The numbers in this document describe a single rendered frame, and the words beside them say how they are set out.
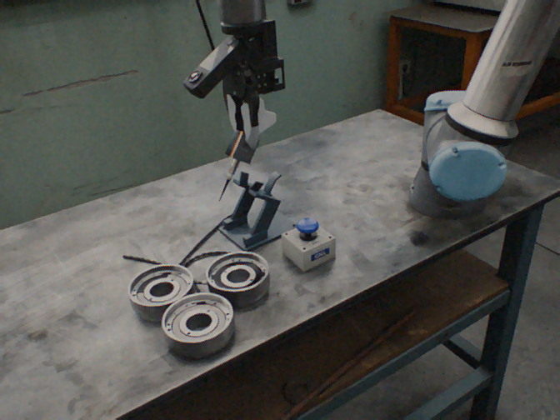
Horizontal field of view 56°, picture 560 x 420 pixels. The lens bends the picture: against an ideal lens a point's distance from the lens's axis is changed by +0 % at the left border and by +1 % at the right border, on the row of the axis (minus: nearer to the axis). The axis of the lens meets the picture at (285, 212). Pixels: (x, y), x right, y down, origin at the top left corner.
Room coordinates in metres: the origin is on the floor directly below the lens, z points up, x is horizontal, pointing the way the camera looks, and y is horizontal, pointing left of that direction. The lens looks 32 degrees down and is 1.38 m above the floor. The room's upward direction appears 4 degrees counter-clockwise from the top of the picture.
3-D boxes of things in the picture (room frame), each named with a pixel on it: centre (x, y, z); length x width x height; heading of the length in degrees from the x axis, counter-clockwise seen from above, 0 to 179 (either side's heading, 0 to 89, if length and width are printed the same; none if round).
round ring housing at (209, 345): (0.59, 0.14, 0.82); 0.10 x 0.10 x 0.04
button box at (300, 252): (0.77, -0.04, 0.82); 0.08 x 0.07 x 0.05; 121
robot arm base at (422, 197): (0.94, -0.34, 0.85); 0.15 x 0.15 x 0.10
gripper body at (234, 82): (0.88, 0.04, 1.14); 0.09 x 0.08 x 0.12; 124
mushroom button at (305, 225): (0.77, -0.04, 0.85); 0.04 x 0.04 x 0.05
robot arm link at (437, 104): (0.93, -0.34, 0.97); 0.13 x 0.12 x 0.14; 169
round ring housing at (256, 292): (0.69, 0.09, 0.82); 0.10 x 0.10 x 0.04
